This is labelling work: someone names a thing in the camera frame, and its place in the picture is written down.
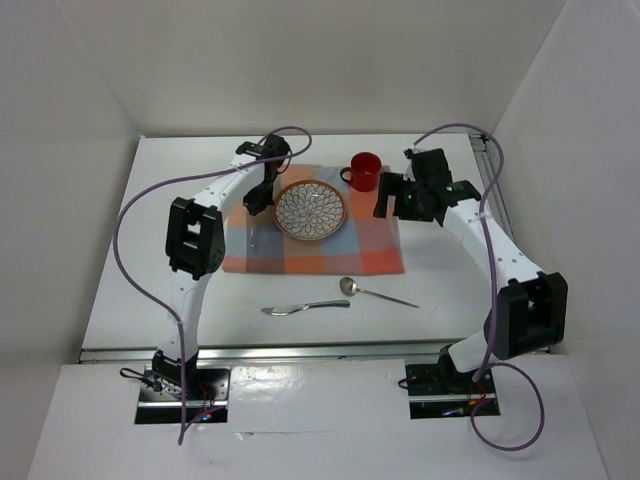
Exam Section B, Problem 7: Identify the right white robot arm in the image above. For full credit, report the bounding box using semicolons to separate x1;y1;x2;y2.
373;148;568;392

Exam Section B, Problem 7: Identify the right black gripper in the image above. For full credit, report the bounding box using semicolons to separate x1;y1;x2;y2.
373;171;434;223

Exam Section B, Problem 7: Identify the red enamel mug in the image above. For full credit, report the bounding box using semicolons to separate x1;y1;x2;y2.
340;152;382;193

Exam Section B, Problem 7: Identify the checkered orange grey cloth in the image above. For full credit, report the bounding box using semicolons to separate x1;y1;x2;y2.
222;165;405;276

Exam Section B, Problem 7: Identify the silver knife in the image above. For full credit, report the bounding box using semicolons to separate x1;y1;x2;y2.
261;300;350;316

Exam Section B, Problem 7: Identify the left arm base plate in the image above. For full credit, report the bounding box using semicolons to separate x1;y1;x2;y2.
119;363;232;425

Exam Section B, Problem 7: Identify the aluminium frame rail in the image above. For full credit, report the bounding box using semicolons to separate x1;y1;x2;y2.
79;132;551;363

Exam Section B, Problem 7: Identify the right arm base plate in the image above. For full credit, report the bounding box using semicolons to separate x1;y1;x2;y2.
397;364;501;420

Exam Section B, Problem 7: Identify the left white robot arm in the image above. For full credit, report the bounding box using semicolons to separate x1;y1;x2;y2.
152;134;291;399

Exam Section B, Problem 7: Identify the floral patterned plate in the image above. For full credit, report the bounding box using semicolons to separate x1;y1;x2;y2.
272;180;347;241

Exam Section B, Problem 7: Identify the silver fork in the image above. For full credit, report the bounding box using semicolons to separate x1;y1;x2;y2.
248;216;259;252

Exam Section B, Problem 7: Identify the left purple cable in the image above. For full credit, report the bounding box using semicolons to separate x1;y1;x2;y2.
113;124;314;446

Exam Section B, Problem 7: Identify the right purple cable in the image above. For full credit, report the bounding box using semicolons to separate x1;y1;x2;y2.
407;122;546;452

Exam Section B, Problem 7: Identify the purple cable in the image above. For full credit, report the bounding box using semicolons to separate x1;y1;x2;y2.
407;122;546;452
113;124;314;446

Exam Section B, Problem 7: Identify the silver spoon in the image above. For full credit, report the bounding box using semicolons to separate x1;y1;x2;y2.
339;277;419;309

